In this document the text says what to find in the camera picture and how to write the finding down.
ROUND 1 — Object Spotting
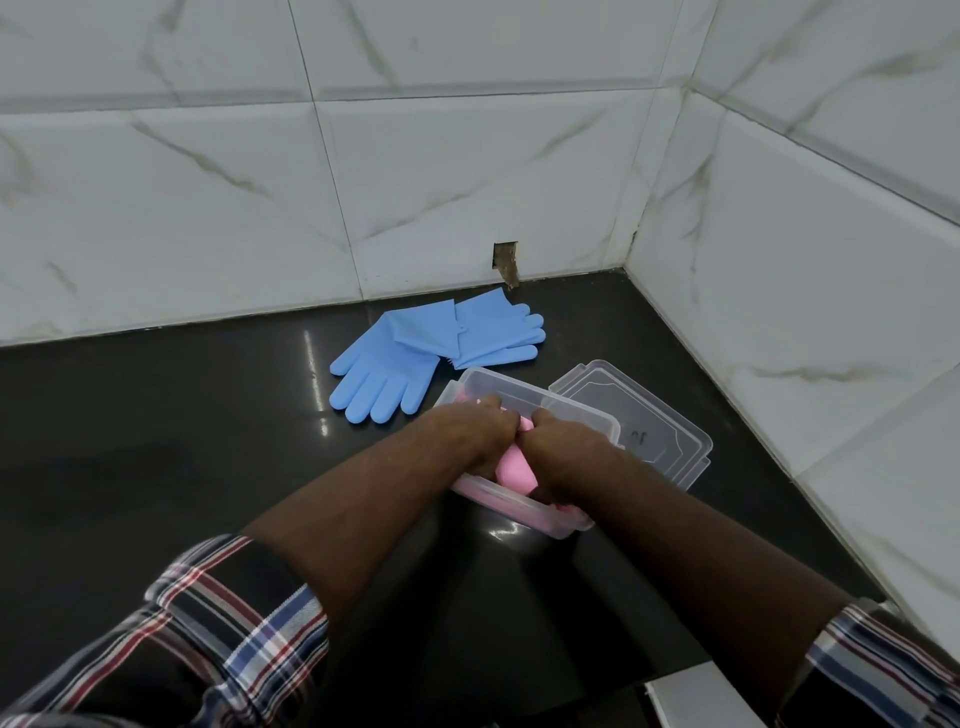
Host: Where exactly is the plaid shirt left sleeve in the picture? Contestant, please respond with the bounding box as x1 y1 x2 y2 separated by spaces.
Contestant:
0 534 331 728

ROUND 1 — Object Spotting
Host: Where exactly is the person's left hand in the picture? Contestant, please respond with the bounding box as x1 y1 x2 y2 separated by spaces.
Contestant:
420 395 522 481

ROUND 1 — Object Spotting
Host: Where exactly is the person's left forearm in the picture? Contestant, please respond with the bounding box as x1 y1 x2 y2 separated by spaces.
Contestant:
241 420 470 639

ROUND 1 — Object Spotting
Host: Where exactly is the blue rubber glove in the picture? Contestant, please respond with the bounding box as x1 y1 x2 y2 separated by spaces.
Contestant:
329 300 457 426
448 287 547 371

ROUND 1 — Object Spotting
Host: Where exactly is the clear plastic container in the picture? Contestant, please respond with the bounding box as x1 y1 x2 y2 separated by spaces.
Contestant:
433 366 622 541

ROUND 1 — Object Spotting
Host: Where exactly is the plaid shirt sleeve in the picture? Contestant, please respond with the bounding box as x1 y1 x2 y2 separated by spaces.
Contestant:
776 597 960 728
0 534 331 728

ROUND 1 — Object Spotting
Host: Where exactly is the plaid shirt right sleeve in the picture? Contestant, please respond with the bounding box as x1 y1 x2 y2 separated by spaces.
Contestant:
776 597 960 728

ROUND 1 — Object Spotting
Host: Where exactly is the clear plastic container lid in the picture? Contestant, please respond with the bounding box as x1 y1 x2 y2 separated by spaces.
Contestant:
549 360 714 492

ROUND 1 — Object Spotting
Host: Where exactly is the pink rubber glove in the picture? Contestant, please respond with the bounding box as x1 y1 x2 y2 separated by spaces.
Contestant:
453 397 590 526

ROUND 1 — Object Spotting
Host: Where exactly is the person's right forearm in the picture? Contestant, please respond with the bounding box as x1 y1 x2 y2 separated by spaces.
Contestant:
570 450 856 725

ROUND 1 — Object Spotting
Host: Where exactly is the person's right hand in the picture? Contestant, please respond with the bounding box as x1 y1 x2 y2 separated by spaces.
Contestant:
519 408 625 505

